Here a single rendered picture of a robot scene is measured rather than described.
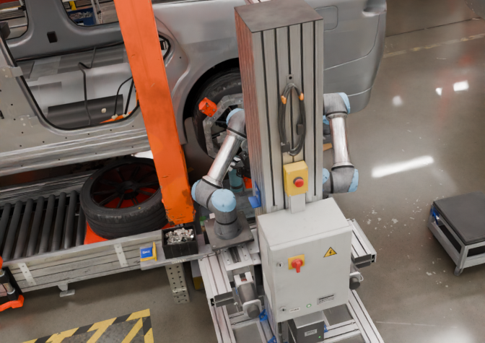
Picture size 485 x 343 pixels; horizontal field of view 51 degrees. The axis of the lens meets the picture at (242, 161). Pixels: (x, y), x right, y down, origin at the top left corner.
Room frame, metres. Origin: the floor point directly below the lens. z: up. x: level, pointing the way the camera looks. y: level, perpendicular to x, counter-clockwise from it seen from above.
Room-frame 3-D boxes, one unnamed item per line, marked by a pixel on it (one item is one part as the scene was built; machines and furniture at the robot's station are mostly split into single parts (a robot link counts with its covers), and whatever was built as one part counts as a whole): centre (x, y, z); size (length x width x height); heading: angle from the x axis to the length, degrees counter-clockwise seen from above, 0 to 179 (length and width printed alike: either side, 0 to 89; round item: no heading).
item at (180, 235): (2.14, 0.43, 0.51); 0.20 x 0.14 x 0.13; 94
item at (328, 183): (1.98, -0.38, 0.98); 0.13 x 0.12 x 0.14; 87
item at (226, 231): (1.89, 0.11, 0.87); 0.15 x 0.15 x 0.10
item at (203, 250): (2.14, 0.47, 0.44); 0.43 x 0.17 x 0.03; 97
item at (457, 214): (2.25, -1.42, 0.17); 0.43 x 0.36 x 0.34; 9
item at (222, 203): (1.89, 0.12, 0.98); 0.13 x 0.12 x 0.14; 41
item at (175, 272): (2.13, 0.50, 0.21); 0.10 x 0.10 x 0.42; 7
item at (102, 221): (2.75, 0.82, 0.39); 0.66 x 0.66 x 0.24
